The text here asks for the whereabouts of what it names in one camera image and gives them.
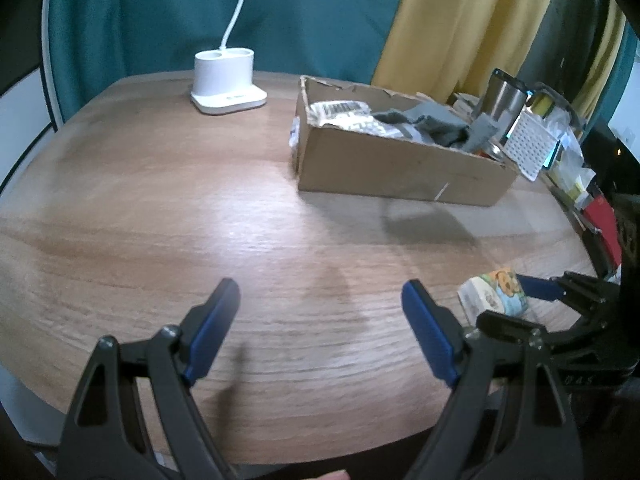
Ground white barcode packet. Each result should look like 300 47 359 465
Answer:
305 100 403 139

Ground steel tumbler with black lid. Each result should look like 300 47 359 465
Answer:
472 67 532 132

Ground white desk lamp base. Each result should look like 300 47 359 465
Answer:
190 0 269 116

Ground yellow curtain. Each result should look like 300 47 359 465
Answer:
370 0 562 107

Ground white perforated plastic basket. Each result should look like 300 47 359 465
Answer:
504 110 562 182

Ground grey cloth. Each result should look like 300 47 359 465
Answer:
372 101 502 154

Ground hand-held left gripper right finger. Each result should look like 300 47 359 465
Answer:
401 280 586 480

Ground teal curtain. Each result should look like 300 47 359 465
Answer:
44 0 407 127

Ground red flat object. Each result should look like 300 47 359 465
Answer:
581 194 624 267

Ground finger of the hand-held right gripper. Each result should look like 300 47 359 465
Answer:
515 271 621 311
476 310 586 348

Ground brown cardboard box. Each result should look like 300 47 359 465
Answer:
289 75 521 208

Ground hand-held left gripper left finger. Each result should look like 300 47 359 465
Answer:
59 277 242 480

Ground yellow sponge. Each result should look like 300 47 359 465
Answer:
530 92 557 120

